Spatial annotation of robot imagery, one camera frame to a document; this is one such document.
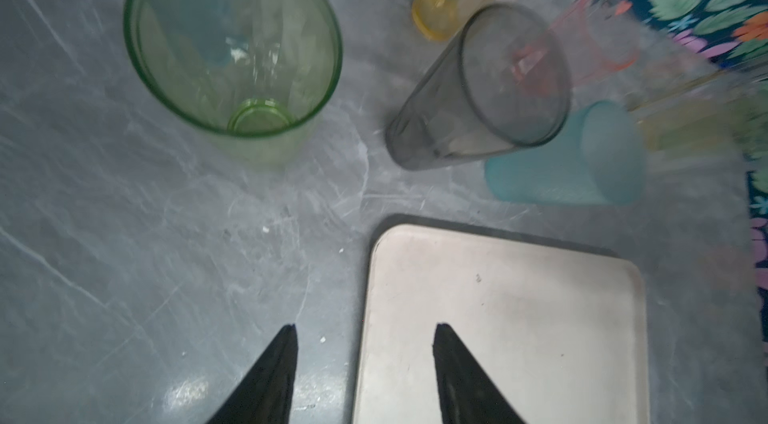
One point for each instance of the grey smoked plastic tumbler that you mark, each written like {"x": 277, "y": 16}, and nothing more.
{"x": 502, "y": 84}

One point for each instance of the beige plastic tray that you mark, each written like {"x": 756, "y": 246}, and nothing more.
{"x": 561, "y": 333}

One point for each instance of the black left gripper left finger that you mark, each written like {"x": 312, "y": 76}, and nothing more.
{"x": 265, "y": 393}

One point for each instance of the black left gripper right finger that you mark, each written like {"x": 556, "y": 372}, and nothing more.
{"x": 466, "y": 393}

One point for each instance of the amber short plastic cup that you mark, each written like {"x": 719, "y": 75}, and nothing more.
{"x": 717, "y": 123}

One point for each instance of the teal textured plastic cup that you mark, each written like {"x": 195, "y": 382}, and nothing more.
{"x": 598, "y": 158}

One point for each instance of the pink short plastic cup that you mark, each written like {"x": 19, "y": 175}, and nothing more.
{"x": 596, "y": 39}

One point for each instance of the green tall plastic tumbler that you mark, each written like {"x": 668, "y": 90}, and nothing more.
{"x": 252, "y": 75}

